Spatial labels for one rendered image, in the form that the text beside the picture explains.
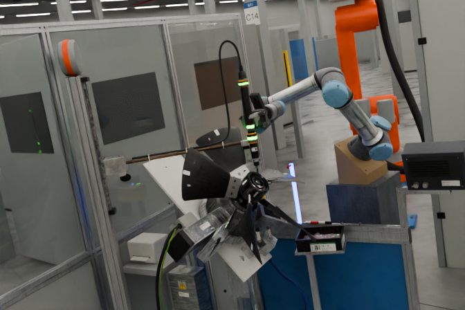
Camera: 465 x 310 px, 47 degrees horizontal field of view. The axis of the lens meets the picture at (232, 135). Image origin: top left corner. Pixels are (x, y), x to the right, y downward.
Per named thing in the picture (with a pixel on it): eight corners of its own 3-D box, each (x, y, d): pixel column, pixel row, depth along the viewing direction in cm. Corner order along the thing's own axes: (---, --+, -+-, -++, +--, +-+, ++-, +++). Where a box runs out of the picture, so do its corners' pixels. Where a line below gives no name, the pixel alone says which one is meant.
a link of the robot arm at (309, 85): (336, 55, 262) (250, 97, 280) (338, 66, 253) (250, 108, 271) (347, 72, 267) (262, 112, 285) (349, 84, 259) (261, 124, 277)
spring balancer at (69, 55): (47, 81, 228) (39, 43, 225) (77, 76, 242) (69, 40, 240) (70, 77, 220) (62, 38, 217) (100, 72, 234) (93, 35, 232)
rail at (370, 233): (244, 236, 297) (241, 222, 296) (248, 233, 300) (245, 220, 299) (409, 244, 249) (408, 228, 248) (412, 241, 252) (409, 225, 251)
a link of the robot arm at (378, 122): (377, 135, 291) (391, 116, 283) (380, 150, 281) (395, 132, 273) (358, 127, 289) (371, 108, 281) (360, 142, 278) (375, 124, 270)
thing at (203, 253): (205, 263, 220) (195, 256, 220) (212, 250, 228) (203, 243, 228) (221, 246, 214) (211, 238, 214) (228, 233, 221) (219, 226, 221)
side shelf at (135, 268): (122, 272, 260) (121, 266, 260) (167, 243, 290) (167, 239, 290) (160, 277, 247) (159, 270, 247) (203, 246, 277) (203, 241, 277)
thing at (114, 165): (103, 177, 235) (99, 158, 233) (106, 174, 242) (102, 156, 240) (126, 174, 235) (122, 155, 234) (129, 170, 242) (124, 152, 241)
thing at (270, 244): (264, 256, 245) (253, 247, 245) (267, 248, 250) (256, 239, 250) (275, 246, 241) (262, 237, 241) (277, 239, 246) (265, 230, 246)
